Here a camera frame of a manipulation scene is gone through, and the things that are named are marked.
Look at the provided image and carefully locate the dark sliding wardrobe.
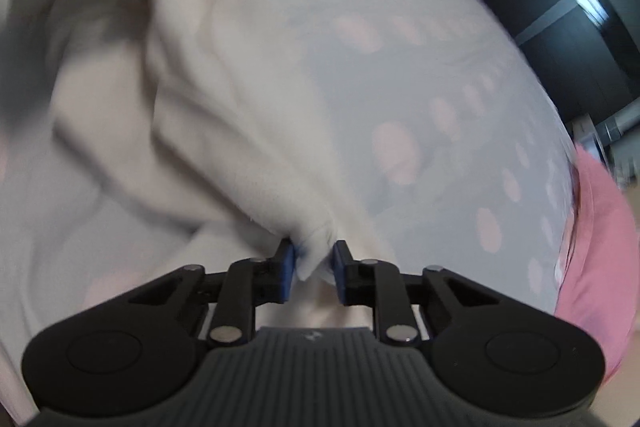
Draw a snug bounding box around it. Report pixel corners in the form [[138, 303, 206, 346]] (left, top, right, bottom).
[[465, 0, 640, 130]]

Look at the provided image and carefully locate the pink pillow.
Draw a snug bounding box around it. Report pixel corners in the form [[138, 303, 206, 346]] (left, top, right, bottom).
[[552, 152, 640, 383]]

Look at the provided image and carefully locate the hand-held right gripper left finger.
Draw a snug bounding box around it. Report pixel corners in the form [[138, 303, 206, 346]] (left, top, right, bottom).
[[127, 239, 296, 348]]

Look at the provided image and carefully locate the white shelf unit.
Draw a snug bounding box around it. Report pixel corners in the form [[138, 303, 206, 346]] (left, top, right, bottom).
[[570, 107, 640, 188]]

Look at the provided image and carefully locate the grey pink-dotted bed sheet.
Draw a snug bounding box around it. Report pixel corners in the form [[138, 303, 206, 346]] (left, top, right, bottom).
[[0, 0, 581, 427]]

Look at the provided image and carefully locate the cream white garment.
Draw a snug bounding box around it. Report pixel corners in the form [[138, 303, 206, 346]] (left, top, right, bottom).
[[45, 0, 401, 283]]

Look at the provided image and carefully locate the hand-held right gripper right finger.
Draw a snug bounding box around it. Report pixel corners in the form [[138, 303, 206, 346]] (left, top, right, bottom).
[[332, 239, 501, 348]]

